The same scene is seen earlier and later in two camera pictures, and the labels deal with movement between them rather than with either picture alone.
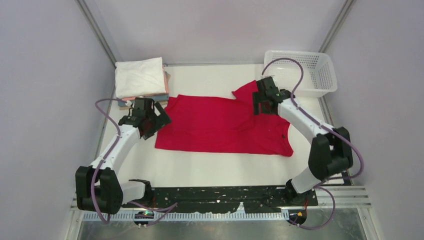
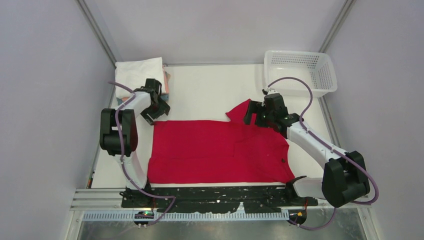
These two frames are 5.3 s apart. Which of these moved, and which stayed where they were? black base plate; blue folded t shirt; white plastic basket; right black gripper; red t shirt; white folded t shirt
Moved: right black gripper; red t shirt
Stayed: blue folded t shirt; white folded t shirt; white plastic basket; black base plate
